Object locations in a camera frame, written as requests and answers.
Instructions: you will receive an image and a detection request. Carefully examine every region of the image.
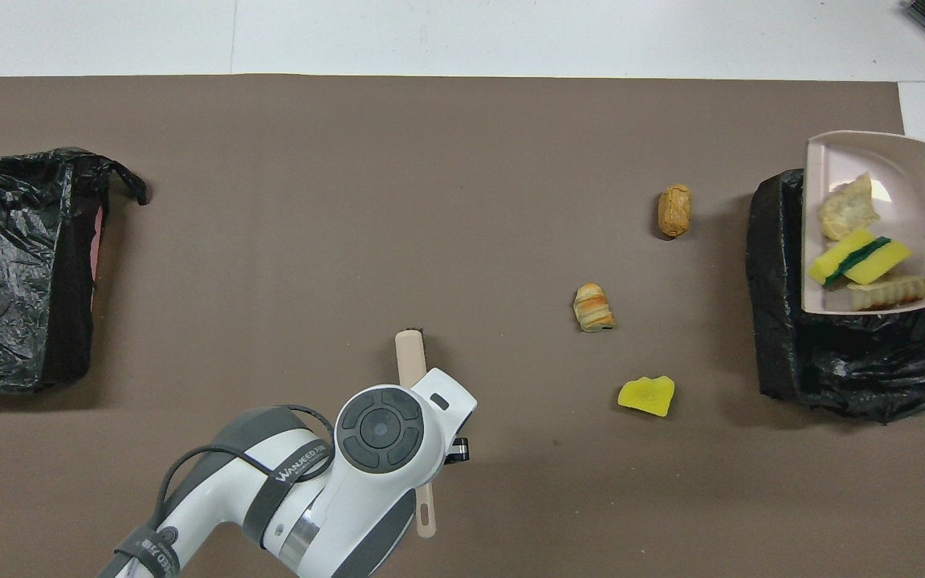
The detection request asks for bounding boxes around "beige hand brush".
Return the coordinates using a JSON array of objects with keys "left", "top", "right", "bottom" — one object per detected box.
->
[{"left": 394, "top": 327, "right": 438, "bottom": 539}]

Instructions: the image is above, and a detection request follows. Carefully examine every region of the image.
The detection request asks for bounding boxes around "yellow green sponge piece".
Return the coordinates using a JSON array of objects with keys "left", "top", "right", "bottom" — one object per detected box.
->
[{"left": 808, "top": 228, "right": 893, "bottom": 288}]

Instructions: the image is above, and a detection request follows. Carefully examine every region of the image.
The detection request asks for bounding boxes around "braided pastry piece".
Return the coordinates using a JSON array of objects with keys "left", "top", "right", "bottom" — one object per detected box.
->
[{"left": 846, "top": 275, "right": 925, "bottom": 312}]

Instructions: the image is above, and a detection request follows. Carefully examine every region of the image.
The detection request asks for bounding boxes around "pale bread chunk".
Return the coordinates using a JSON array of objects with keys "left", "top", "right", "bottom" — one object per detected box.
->
[{"left": 817, "top": 173, "right": 881, "bottom": 242}]

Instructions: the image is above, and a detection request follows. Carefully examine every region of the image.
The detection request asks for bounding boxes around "beige plastic dustpan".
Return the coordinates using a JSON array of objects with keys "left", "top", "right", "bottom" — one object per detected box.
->
[{"left": 801, "top": 131, "right": 925, "bottom": 315}]

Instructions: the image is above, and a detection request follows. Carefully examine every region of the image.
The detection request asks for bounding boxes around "black bag lined pink bin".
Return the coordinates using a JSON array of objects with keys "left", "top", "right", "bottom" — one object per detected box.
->
[{"left": 0, "top": 147, "right": 149, "bottom": 394}]

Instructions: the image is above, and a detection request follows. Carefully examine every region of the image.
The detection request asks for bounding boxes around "orange striped croissant piece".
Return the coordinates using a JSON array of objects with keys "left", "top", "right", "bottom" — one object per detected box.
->
[{"left": 573, "top": 283, "right": 617, "bottom": 333}]

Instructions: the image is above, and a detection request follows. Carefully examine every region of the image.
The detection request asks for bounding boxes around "yellow jagged sponge chunk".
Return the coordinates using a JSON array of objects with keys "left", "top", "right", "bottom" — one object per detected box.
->
[{"left": 617, "top": 375, "right": 676, "bottom": 418}]

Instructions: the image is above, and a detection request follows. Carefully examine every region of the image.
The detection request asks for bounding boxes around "brown paper table mat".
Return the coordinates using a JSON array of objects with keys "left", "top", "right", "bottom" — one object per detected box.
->
[{"left": 0, "top": 75, "right": 925, "bottom": 578}]

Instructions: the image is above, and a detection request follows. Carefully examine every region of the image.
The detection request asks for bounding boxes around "brown bread roll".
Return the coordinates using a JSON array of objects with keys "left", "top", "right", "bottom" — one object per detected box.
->
[{"left": 657, "top": 183, "right": 693, "bottom": 239}]

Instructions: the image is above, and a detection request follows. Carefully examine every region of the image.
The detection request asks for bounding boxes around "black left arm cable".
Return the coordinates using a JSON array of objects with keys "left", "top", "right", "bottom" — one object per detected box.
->
[{"left": 153, "top": 404, "right": 336, "bottom": 555}]

